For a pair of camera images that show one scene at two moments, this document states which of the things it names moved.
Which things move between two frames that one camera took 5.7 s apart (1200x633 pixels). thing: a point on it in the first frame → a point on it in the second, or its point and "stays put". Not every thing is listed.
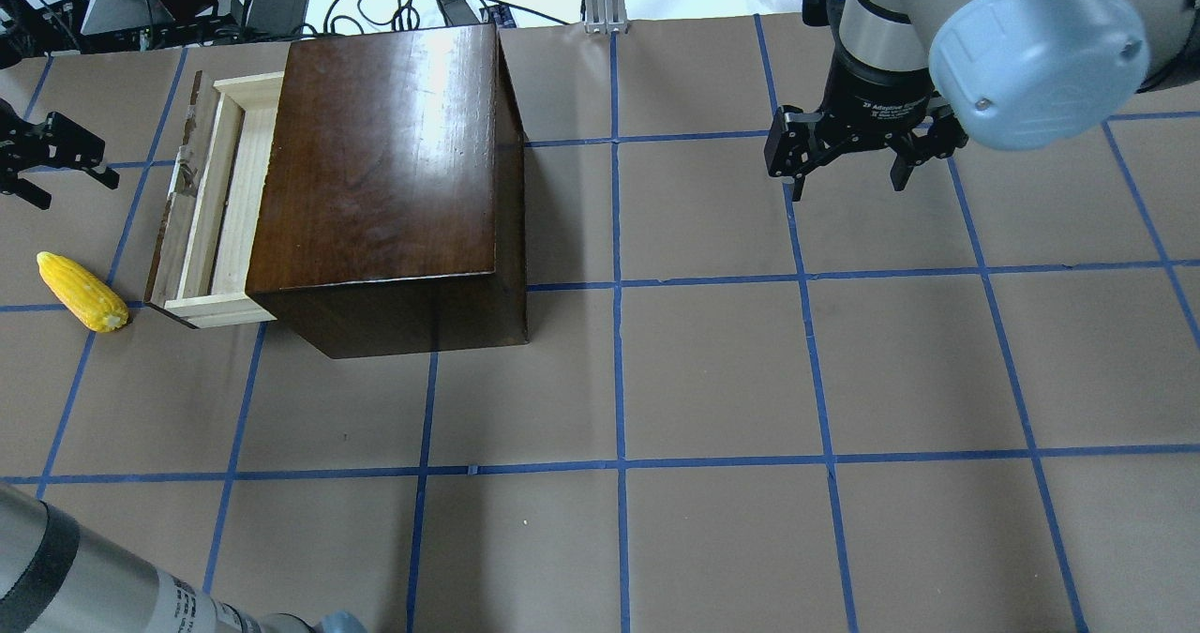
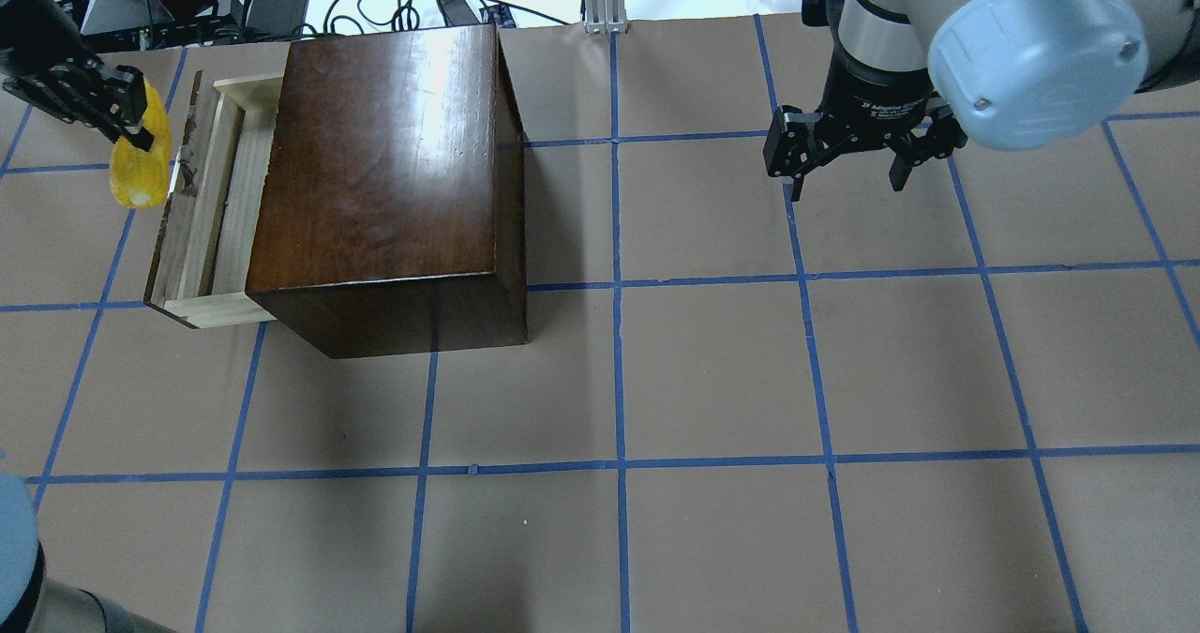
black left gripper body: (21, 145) → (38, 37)
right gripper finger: (794, 142) stays put
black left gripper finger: (66, 143) → (112, 97)
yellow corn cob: (94, 303) → (139, 177)
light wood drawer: (204, 243) stays put
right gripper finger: (944, 135) stays put
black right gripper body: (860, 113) stays put
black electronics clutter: (141, 4) stays put
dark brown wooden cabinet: (389, 211) stays put
